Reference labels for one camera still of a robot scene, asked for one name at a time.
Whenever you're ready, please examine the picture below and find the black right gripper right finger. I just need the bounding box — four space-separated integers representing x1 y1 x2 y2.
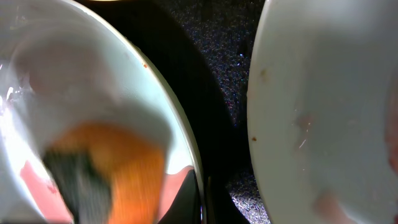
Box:
206 177 249 224

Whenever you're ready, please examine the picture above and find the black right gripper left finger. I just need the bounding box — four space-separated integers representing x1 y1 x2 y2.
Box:
158 169 201 224

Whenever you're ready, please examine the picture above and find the orange green sponge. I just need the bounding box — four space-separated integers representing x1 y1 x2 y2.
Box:
42 122 165 224

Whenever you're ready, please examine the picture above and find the mint green plate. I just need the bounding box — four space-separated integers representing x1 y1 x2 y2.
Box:
247 0 397 223

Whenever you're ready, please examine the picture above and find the light green plate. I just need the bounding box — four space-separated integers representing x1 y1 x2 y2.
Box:
1 0 206 223

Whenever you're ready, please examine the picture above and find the round black tray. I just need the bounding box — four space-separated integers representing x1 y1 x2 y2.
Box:
85 0 269 223

